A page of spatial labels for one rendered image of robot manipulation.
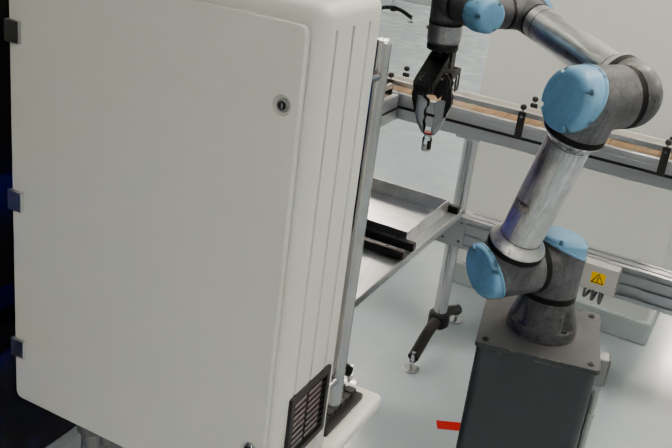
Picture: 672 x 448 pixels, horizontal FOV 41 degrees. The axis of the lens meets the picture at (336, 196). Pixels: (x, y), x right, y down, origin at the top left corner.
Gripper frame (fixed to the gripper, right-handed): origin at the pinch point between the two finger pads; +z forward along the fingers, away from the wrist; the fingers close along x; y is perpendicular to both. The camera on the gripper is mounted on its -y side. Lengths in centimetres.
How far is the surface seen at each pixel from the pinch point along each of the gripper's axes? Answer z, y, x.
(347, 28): -44, -88, -18
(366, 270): 23.6, -28.6, -0.7
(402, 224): 25.0, -0.8, 2.7
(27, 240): -4, -96, 27
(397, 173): 128, 254, 102
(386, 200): 25.7, 10.5, 12.0
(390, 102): 26, 84, 43
